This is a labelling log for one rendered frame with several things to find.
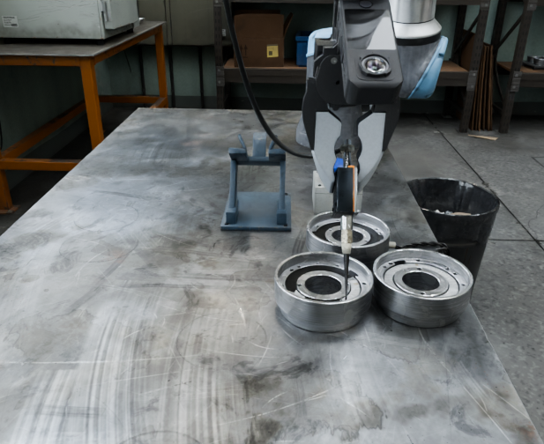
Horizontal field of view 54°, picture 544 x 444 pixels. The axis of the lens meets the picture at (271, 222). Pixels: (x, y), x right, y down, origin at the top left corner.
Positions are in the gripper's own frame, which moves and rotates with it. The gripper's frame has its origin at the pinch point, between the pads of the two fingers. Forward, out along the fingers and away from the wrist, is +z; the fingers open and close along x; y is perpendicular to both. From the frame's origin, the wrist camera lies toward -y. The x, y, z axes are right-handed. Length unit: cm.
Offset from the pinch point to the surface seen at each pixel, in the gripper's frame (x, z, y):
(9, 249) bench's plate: 42.1, 13.1, 7.3
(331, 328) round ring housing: 1.4, 12.4, -8.5
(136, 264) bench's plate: 24.6, 13.1, 4.2
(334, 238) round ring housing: -0.3, 11.3, 9.0
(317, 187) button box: 1.4, 8.7, 20.0
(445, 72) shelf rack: -110, 50, 342
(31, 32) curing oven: 127, 10, 209
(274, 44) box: 14, 33, 352
